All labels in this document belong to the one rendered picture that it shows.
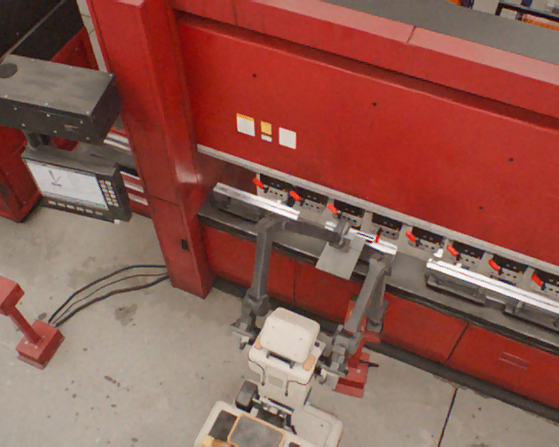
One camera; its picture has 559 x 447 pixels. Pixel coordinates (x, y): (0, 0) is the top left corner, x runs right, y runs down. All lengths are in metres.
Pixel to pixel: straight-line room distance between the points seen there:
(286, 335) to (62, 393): 1.94
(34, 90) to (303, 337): 1.48
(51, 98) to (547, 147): 1.92
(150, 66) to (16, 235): 2.50
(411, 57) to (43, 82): 1.47
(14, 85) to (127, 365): 2.00
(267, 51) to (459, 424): 2.50
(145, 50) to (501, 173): 1.48
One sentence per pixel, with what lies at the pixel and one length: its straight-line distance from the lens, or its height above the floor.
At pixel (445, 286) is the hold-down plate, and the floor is 0.91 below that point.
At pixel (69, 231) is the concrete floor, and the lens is 4.70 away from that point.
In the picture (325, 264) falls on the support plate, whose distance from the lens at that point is 3.14.
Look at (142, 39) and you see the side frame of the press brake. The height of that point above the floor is 2.14.
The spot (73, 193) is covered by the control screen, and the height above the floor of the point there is 1.38.
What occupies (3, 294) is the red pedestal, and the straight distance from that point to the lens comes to 3.59.
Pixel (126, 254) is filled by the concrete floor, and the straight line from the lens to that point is 4.47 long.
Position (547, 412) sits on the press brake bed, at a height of 0.05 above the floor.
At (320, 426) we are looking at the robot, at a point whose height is 0.28.
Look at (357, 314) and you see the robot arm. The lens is 2.66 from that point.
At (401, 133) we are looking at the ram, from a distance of 2.56.
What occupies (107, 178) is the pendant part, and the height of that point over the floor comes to 1.57.
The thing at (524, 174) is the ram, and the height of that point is 1.84.
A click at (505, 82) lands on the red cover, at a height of 2.25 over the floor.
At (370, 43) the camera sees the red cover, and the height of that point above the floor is 2.25.
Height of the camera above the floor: 3.69
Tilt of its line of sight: 55 degrees down
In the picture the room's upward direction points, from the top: straight up
